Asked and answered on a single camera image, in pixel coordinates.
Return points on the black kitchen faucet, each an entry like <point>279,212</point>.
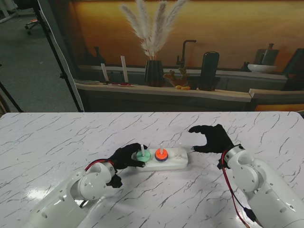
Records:
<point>184,52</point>

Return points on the black ribbed vase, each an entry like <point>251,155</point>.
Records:
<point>154,73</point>

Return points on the white pampas grass bunch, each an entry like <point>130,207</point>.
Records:
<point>154,35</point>

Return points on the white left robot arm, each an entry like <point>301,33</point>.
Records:
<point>83,185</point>

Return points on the black tripod stand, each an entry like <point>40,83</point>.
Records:
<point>61,75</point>
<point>10,97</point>

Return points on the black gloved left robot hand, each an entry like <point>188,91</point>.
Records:
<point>123,158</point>

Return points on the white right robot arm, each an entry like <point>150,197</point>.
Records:
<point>256,180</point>

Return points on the office chair with orange seat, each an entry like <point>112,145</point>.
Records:
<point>32,23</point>

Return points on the short white candle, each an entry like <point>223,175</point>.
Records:
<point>104,72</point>

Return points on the wooden board with red pieces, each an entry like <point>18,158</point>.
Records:
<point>118,84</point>

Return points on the tall white candle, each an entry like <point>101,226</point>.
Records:
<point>124,69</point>

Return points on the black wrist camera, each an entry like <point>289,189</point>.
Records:
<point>115,181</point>
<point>220,164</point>

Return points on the yellow orange fruit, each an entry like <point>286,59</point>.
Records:
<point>184,88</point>

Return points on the dark teal box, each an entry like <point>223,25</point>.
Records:
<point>294,71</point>

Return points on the small dark jar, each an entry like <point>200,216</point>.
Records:
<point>245,67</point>

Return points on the white-edged kitchen backdrop panel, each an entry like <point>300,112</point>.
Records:
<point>59,35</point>

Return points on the tall black cylinder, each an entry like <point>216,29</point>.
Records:
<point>210,69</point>

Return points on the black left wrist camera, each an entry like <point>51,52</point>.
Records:
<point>115,181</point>

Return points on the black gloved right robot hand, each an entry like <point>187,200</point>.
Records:
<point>218,140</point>

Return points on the brown plush toy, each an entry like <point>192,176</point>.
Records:
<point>181,78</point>

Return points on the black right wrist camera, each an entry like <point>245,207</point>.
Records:
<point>220,164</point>

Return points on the white three-rod Hanoi tower base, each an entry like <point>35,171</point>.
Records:
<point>175,162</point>

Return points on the white bowl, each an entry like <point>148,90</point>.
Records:
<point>261,68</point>

